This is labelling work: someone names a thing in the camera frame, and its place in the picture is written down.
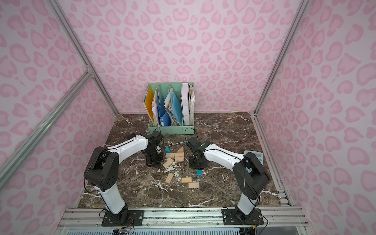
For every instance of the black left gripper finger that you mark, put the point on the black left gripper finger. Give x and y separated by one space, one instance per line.
150 163
160 162

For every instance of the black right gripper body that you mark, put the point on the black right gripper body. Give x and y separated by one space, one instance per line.
198 158

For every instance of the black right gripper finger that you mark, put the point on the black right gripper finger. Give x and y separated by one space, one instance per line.
192 162
202 163

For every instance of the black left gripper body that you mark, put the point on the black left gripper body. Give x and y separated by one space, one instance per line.
154 155

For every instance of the natural wooden rectangular block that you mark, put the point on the natural wooden rectangular block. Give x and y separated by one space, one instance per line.
170 155

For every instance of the natural wooden triangle block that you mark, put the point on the natural wooden triangle block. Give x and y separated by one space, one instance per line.
181 149

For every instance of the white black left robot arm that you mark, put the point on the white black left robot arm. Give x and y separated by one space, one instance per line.
103 167

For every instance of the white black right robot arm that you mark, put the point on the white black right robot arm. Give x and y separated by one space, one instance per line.
250 174

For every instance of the papers and folders stack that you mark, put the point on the papers and folders stack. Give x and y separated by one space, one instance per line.
170 104

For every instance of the mint green file organizer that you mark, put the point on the mint green file organizer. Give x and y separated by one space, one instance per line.
170 129

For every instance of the teal desk calculator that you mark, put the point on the teal desk calculator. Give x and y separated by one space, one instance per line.
259 155

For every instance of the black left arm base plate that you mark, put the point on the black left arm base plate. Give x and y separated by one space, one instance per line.
125 218

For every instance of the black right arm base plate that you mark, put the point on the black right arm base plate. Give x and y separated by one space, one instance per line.
236 217

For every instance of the aluminium front rail frame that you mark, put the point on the aluminium front rail frame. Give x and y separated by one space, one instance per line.
186 221

